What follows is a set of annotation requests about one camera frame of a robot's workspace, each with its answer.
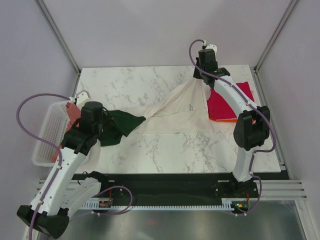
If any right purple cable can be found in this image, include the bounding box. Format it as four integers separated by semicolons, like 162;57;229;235
188;38;277;176

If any folded magenta t-shirt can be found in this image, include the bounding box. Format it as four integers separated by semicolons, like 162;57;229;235
206;81;256;121

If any aluminium frame post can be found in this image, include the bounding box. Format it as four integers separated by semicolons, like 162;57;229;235
34;0;81;76
252;0;300;74

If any left aluminium frame post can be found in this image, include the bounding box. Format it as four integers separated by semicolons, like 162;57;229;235
34;0;81;76

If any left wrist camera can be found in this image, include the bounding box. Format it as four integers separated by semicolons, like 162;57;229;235
68;90;92;109

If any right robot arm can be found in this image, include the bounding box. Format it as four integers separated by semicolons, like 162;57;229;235
193;45;271;197

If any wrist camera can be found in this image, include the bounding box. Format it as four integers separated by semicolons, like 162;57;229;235
68;90;92;109
202;41;218;53

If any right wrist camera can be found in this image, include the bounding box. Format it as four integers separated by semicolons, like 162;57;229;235
202;41;218;53

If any white slotted cable duct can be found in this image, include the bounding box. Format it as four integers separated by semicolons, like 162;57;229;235
80;198;234;211

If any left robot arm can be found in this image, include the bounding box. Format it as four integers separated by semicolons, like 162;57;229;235
16;101;111;239

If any salmon pink t-shirt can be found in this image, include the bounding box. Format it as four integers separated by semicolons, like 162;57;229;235
50;102;81;163

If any right aluminium frame post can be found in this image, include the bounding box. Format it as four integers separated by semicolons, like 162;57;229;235
252;0;300;74

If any folded orange t-shirt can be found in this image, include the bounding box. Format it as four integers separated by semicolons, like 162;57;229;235
209;117;256;124

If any white plastic basket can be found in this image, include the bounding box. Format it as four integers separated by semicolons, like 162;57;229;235
32;100;69;167

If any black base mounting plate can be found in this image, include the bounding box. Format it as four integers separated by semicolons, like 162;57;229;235
72;172;261;207

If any white green-sleeved Charlie Brown t-shirt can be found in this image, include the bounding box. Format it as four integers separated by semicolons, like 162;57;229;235
99;79;213;147

